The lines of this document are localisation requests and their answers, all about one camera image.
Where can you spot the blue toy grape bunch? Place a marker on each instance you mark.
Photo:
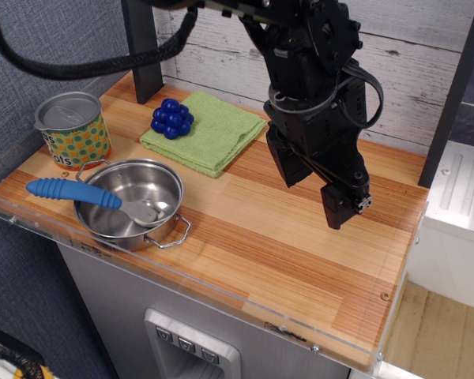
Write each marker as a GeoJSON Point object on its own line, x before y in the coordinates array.
{"type": "Point", "coordinates": [172, 119]}

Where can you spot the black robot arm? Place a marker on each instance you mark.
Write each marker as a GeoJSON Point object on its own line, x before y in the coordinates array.
{"type": "Point", "coordinates": [317, 93]}

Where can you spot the dark left vertical post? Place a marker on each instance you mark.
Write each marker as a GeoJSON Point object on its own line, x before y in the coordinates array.
{"type": "Point", "coordinates": [141, 37]}

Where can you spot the green folded cloth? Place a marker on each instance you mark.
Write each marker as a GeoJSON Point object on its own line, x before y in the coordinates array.
{"type": "Point", "coordinates": [219, 133]}

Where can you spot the grey toy fridge cabinet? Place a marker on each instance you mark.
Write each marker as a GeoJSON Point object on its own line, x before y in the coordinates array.
{"type": "Point", "coordinates": [117, 299]}

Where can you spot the silver dispenser button panel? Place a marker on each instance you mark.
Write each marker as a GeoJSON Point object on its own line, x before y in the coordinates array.
{"type": "Point", "coordinates": [182, 351]}

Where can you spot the dark vertical post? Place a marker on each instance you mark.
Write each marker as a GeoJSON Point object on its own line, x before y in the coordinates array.
{"type": "Point", "coordinates": [453, 101]}
{"type": "Point", "coordinates": [141, 37]}

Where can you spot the dotted tin can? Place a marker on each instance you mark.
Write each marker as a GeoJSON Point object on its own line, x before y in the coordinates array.
{"type": "Point", "coordinates": [74, 130]}

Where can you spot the dark right vertical post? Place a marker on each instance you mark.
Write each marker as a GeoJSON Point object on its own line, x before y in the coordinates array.
{"type": "Point", "coordinates": [453, 101]}

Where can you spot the blue handled metal spoon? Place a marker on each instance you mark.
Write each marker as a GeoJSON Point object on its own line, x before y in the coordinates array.
{"type": "Point", "coordinates": [144, 213]}

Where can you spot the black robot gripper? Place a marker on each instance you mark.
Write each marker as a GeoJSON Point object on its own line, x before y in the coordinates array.
{"type": "Point", "coordinates": [320, 136]}

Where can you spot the small steel pot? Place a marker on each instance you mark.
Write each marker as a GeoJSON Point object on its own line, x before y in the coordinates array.
{"type": "Point", "coordinates": [144, 182]}

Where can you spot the white toy appliance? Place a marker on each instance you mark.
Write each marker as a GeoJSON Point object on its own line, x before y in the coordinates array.
{"type": "Point", "coordinates": [442, 257]}

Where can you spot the clear acrylic table guard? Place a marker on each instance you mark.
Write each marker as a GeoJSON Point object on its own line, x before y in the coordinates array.
{"type": "Point", "coordinates": [263, 251]}

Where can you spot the yellow black object corner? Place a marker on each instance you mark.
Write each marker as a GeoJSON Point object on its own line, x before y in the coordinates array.
{"type": "Point", "coordinates": [18, 360]}

